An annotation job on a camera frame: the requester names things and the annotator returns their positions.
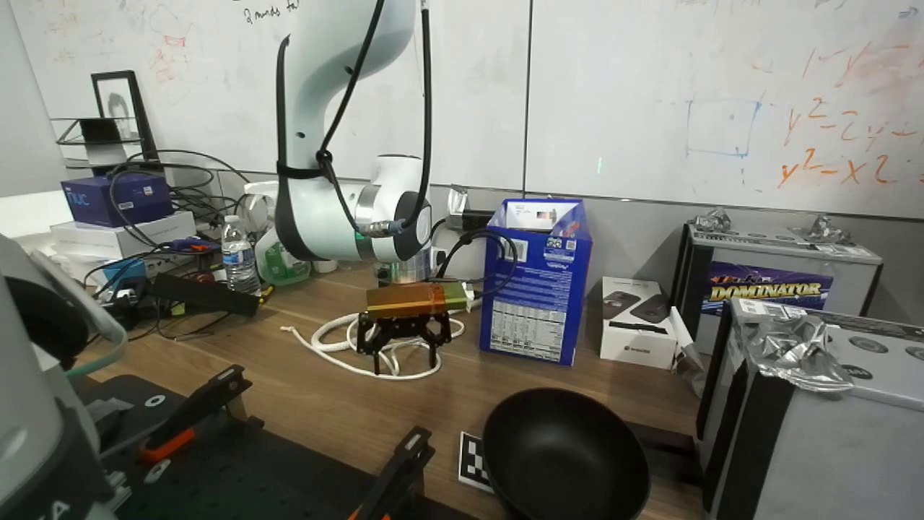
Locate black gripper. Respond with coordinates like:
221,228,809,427
354,310,454,379

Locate thick white braided rope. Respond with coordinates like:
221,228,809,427
311,298,482,358

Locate thin white rope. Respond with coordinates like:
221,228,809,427
280,313,469,384

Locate blue cardboard box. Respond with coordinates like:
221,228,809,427
477,197,594,369

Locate small white product box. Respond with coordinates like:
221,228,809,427
597,275,696,373

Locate dark blue device box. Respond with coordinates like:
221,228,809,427
61,171,175,230

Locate black white fiducial tag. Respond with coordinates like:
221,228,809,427
454,427,498,496

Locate black power strip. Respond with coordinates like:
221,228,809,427
446,207,498,236

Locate green liquid spray bottle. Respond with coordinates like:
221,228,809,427
240,183,315,288

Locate clear plastic water bottle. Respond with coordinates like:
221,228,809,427
220,213,259,294

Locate black frying pan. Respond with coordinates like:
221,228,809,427
480,386,709,520

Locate black handheld tool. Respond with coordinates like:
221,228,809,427
109,271,266,330

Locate stack of white boxes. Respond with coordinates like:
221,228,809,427
39,210,198,268

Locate small crumpled foil piece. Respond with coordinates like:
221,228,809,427
796,213,849,246
689,210,737,241

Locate whiteboard panel, black handwriting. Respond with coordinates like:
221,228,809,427
9,0,530,190

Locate whiteboard panel, orange formulas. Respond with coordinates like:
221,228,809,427
526,0,924,219

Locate small black upright panel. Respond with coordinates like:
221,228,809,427
77,115,129,180

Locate grey battery with Dominator label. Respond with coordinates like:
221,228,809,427
670,217,885,355

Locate grey rounded machine housing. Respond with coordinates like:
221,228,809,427
0,235,133,520

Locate large crumpled foil sheet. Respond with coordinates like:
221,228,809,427
732,298,861,397

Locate large grey black battery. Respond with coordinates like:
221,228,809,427
693,298,924,520

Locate black clamp with orange handle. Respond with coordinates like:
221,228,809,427
139,362,254,470
347,425,439,520

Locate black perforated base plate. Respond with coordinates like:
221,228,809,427
70,373,464,520

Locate tangle of black cables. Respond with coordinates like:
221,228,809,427
104,147,254,255

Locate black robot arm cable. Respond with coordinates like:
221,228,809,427
270,0,435,243

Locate black picture frame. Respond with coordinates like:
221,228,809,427
88,70,161,163

